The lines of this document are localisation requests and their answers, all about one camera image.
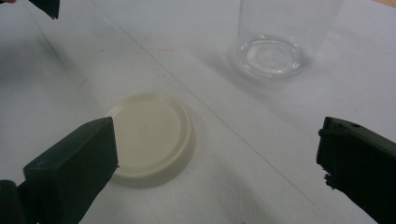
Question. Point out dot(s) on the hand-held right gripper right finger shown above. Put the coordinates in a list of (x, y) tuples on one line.
[(358, 161)]

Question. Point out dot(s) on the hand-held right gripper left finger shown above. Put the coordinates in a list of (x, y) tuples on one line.
[(71, 168)]

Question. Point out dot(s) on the wooden table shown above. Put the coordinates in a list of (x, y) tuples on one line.
[(387, 2)]

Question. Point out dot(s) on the clear glass jar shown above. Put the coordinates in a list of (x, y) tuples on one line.
[(271, 56)]

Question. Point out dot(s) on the cream plastic jar lid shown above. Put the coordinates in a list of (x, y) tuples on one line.
[(149, 137)]

